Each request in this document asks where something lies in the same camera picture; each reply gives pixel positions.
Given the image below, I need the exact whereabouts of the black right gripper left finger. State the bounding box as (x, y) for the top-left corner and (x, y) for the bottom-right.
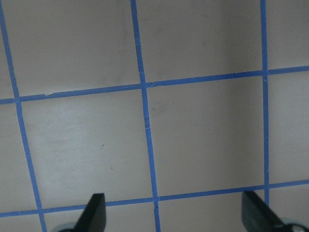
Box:
(73, 193), (106, 232)

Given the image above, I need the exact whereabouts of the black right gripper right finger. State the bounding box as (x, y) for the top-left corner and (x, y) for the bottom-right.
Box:
(241, 191), (287, 232)

